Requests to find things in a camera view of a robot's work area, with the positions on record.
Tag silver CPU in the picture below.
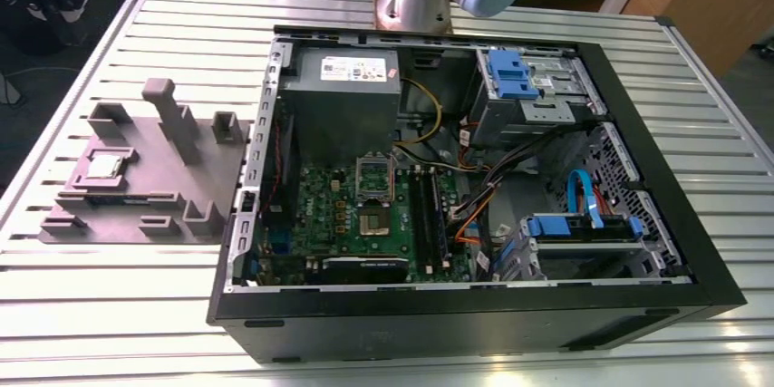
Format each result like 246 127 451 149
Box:
84 153 128 179

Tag CPU socket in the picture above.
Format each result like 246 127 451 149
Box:
355 208 394 238

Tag metal locking lever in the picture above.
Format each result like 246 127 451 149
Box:
391 150 402 209

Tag metal socket cover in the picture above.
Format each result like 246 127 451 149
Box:
355 153 395 207

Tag black RAM slot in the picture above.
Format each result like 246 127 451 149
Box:
423 167 454 270
407 167 435 270

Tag grey power supply unit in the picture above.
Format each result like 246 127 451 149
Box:
280 48 405 166

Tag green motherboard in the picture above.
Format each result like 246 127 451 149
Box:
259 150 479 286

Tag black graphics card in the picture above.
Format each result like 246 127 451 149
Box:
307 254 411 286

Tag silver metal drive cage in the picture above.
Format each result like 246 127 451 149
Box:
471 46 610 148

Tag blue plastic drive latch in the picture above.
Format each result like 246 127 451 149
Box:
487 49 541 102

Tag grey parts rack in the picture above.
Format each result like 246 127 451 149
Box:
36 78 255 246

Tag hard disk in blue carrier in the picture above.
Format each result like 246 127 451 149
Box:
521 214 646 246

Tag silver metal disk bay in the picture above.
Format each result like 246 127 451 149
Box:
501 212 690 282

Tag black PC case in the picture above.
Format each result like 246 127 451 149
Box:
206 24 749 365

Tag green RAM stick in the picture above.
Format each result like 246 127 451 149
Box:
84 195 152 207

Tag wooden cabinet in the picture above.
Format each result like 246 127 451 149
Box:
622 0 774 78

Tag yellow wire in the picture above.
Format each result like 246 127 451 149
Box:
394 77 445 147

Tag orange wire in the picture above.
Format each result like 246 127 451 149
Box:
453 218 486 248

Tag black wire bundle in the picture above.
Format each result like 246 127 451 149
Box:
450 125 593 220

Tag blue flat wire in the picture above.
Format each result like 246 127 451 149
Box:
566 169 607 230

